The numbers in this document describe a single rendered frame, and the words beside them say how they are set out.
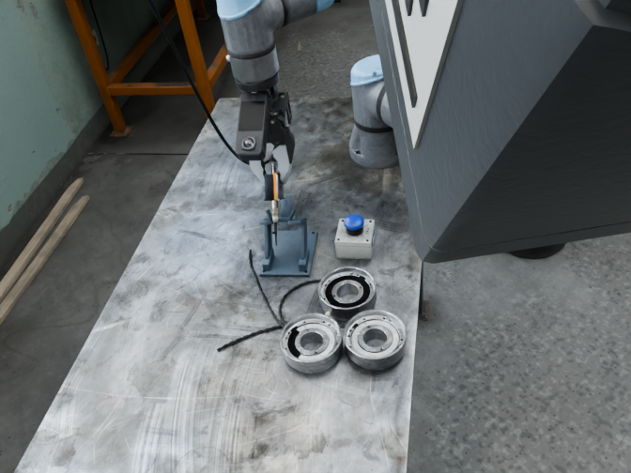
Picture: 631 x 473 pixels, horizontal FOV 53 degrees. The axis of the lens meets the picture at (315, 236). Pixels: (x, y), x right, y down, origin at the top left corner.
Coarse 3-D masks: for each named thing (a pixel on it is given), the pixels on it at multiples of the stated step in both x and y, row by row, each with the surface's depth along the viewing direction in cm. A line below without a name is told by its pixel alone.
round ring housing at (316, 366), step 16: (304, 320) 110; (320, 320) 109; (288, 336) 107; (304, 336) 108; (320, 336) 107; (336, 336) 106; (288, 352) 105; (304, 352) 104; (320, 352) 104; (336, 352) 103; (304, 368) 103; (320, 368) 103
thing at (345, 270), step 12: (324, 276) 115; (336, 276) 117; (372, 276) 114; (324, 288) 115; (336, 288) 114; (348, 288) 116; (360, 288) 114; (372, 288) 113; (324, 300) 111; (348, 300) 112; (372, 300) 111; (336, 312) 110; (348, 312) 109; (360, 312) 110
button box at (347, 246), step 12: (360, 228) 123; (372, 228) 123; (336, 240) 122; (348, 240) 121; (360, 240) 121; (372, 240) 122; (336, 252) 123; (348, 252) 123; (360, 252) 122; (372, 252) 123
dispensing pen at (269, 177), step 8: (272, 160) 112; (272, 168) 112; (264, 176) 111; (272, 176) 111; (272, 184) 111; (272, 192) 111; (264, 200) 112; (272, 200) 111; (272, 208) 114; (272, 216) 114
